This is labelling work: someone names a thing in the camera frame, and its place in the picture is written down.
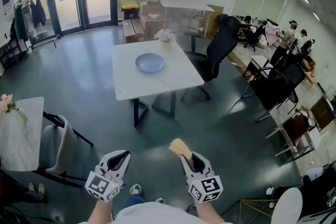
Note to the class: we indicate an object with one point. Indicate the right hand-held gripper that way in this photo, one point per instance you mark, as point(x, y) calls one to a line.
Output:
point(206, 187)

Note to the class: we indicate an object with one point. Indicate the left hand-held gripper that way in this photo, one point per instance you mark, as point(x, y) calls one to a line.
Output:
point(101, 183)

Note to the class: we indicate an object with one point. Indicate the yellow sponge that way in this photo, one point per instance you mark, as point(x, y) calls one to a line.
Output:
point(179, 148)

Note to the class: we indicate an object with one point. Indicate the big blue plate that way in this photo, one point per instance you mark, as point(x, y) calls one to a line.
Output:
point(149, 63)

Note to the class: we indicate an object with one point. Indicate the person's left forearm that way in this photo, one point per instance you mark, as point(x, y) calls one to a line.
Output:
point(98, 212)

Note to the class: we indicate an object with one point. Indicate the person's right forearm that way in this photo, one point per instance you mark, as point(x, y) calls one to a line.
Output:
point(208, 213)

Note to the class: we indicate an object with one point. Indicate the person's left shoe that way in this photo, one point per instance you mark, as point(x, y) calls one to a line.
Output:
point(135, 189)

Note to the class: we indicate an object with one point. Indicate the person's shoe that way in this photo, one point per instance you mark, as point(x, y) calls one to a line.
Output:
point(160, 200)
point(135, 189)

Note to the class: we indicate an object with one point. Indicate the person's blue jeans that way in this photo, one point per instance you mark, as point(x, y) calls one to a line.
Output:
point(134, 200)

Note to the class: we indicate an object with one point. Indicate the person's right shoe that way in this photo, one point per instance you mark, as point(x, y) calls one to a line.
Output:
point(160, 200)

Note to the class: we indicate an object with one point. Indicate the grey padded chair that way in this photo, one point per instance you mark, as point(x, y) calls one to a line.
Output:
point(56, 144)

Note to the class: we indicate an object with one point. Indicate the white marble table black legs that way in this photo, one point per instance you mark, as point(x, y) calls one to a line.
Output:
point(157, 84)

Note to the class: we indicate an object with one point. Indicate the grey marble side table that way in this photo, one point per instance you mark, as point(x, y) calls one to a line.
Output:
point(21, 139)

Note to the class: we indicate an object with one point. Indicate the metal chair brown seat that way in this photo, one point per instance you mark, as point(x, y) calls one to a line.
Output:
point(296, 126)

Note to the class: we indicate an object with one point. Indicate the black mesh visitor chair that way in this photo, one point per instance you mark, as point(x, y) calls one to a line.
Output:
point(278, 86)

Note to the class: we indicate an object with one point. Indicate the black mesh office chair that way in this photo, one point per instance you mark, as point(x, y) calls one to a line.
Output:
point(220, 52)

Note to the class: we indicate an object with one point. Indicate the white round device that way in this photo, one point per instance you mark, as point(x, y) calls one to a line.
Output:
point(313, 174)

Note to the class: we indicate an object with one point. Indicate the pink flowers in glass vase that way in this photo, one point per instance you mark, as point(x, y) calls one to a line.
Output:
point(8, 103)

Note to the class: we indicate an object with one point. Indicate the pink flowers in white vase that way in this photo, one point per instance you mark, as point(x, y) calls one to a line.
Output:
point(165, 35)

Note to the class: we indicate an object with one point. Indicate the black clothes rack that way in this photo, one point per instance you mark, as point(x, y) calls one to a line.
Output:
point(55, 42)

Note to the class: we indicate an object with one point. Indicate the large cardboard box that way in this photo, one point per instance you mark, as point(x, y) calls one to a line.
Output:
point(152, 27)

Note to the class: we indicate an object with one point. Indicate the brown wooden board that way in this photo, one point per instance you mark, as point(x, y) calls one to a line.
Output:
point(215, 18)

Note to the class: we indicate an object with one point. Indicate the black bin yellow lid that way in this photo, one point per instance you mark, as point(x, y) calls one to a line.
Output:
point(130, 11)

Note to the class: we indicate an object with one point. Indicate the medium stacked cardboard box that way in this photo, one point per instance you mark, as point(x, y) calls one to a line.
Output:
point(151, 8)

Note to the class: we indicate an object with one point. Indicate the white folding table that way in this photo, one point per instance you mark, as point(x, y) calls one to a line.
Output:
point(183, 4)

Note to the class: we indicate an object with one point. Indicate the dark hanging jacket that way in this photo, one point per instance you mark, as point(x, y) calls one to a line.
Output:
point(39, 13)

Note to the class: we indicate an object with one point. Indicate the green hanging jacket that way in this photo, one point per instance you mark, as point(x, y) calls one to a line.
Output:
point(19, 23)

